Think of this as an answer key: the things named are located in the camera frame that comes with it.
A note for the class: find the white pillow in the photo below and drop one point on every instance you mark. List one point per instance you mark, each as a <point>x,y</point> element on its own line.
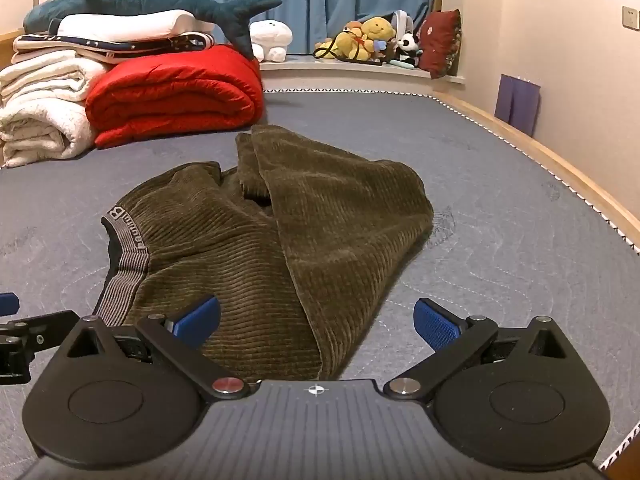
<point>125,25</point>

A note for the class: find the navy star-print folded blanket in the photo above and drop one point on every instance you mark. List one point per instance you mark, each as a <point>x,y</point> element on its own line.
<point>150,45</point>

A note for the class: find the red folded quilt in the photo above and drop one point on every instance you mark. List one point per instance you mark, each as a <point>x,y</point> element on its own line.
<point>175,95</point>

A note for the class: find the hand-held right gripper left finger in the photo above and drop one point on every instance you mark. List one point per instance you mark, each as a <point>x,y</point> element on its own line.
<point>197,322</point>

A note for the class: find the panda plush toy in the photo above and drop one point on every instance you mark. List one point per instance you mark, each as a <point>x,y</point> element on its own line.
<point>409,44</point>

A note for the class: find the white window sill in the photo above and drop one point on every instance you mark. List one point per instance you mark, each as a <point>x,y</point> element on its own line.
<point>340,76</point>

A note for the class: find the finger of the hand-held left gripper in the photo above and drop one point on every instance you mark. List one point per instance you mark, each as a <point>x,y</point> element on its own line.
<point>45,325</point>
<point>7,303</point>

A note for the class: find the yellow plush toy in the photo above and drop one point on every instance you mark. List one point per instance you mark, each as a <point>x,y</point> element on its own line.
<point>357,42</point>

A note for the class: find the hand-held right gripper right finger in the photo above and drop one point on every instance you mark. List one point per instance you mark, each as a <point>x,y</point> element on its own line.
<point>437,327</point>

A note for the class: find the blue shark plush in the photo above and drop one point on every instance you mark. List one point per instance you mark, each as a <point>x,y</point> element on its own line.
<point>150,2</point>

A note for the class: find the white folded fleece blanket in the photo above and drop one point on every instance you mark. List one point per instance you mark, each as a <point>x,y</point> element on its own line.
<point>45,77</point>
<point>40,132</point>

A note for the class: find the wall switch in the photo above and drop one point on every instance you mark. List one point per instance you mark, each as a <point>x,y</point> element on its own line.
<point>631,16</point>

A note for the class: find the wooden bed frame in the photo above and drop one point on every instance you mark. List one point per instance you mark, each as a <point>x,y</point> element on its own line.
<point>550,165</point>

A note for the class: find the red cushion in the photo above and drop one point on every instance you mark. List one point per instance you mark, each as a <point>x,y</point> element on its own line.
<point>439,42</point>

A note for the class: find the grey quilted mattress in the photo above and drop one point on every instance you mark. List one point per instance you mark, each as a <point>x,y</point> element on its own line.
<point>500,260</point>

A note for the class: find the white round plush toy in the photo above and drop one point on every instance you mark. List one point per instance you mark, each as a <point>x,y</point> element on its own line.
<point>270,37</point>

